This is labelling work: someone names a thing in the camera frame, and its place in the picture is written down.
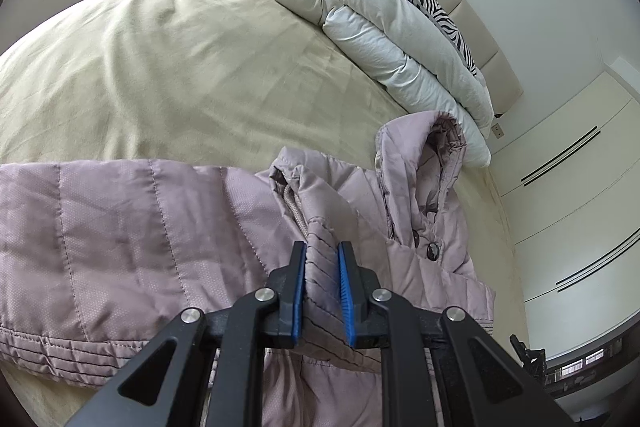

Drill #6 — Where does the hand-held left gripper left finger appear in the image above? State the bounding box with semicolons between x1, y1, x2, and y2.
65;241;308;427

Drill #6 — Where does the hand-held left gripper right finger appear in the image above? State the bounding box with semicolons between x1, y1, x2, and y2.
337;241;576;427

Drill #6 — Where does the white wardrobe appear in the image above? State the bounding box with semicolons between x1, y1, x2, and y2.
487;57;640;348

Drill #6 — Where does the cream padded headboard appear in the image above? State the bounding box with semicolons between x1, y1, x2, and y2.
320;0;525;116

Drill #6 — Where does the bed with beige sheet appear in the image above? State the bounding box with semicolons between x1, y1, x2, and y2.
0;0;531;427

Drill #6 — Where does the white folded duvet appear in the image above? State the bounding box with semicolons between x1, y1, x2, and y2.
259;0;493;168

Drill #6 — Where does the pink quilted puffer jacket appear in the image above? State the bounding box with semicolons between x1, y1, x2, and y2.
0;109;496;427

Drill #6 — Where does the black stand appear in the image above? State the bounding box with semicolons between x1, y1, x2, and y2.
509;333;548;388

